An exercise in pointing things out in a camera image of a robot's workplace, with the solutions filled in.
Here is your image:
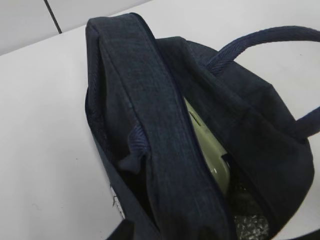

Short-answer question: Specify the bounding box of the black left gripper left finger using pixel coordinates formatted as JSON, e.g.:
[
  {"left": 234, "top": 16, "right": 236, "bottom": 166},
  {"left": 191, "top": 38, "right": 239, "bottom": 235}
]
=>
[{"left": 106, "top": 219, "right": 150, "bottom": 240}]

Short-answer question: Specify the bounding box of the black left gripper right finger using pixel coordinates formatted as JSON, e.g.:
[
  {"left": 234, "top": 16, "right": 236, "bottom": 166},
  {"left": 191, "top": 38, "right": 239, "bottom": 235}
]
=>
[{"left": 282, "top": 224, "right": 320, "bottom": 240}]

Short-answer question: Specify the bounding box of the green lidded glass container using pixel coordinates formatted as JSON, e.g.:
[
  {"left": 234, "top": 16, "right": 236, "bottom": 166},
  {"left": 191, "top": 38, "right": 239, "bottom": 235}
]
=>
[{"left": 185, "top": 100, "right": 231, "bottom": 195}]

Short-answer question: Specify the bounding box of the navy blue lunch bag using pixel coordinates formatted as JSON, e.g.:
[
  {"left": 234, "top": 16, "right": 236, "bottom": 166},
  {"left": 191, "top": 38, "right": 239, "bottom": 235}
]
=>
[{"left": 85, "top": 13, "right": 320, "bottom": 240}]

